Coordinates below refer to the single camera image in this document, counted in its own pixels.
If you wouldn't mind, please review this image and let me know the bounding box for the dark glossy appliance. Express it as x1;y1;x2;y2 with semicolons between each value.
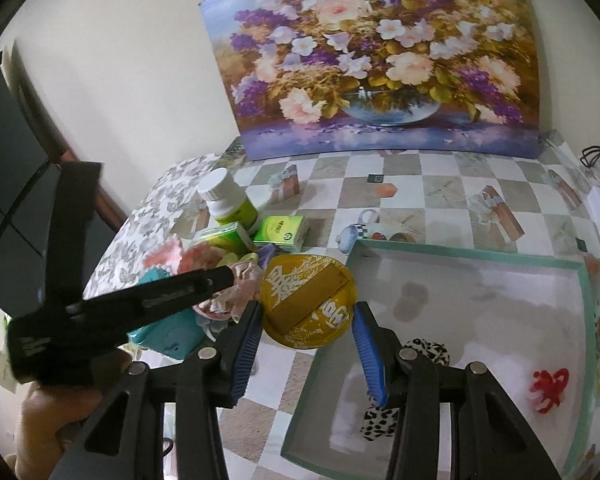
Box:
0;50;63;301

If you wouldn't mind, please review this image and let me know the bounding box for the black cable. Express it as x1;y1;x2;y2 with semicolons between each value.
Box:
580;120;600;168

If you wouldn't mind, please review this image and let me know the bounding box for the teal printed pouch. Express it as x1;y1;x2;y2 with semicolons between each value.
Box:
127;267;216;361

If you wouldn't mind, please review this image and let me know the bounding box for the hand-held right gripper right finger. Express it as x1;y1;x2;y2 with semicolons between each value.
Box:
351;302;563;480

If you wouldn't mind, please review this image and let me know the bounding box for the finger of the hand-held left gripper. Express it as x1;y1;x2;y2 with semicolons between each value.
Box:
32;160;105;311
67;265;236;333

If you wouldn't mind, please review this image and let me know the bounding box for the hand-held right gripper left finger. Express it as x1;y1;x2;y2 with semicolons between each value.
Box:
45;301;265;480

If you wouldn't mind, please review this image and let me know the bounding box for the leopard print scrunchie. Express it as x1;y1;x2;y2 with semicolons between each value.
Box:
401;337;451;367
360;406;400;442

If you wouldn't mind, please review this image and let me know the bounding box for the brown wooden frame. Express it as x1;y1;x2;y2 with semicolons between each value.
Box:
10;42;131;233

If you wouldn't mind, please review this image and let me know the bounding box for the floral painting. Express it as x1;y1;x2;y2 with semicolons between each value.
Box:
198;0;540;161

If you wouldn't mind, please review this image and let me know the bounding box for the grey floral cloth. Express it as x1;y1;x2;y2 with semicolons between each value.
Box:
82;152;231;311

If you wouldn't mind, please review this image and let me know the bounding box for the mauve satin scrunchie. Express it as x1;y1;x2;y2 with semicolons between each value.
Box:
192;262;264;322

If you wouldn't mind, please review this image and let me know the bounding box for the pink and white scrunchie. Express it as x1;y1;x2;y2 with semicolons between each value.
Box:
142;239;183;276

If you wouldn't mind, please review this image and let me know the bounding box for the white bottle with green label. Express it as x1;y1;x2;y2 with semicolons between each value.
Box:
196;167;259;233

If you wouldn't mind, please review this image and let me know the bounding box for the yellow round noodle bowl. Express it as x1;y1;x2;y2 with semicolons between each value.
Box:
258;254;356;350

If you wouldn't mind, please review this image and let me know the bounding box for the green medicine box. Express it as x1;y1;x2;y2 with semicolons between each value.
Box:
196;221;257;256
252;215;306;253

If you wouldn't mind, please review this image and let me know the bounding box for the pale yellow scrunchie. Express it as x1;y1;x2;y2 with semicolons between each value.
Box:
217;252;258;268

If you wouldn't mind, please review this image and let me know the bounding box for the person's left hand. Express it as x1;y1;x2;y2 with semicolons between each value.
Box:
15;347;133;461

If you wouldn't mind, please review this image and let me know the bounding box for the shallow teal-edged box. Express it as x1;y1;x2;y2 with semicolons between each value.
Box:
281;239;598;480

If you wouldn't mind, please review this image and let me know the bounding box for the checked printed tablecloth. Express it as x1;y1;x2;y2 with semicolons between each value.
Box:
87;130;600;480

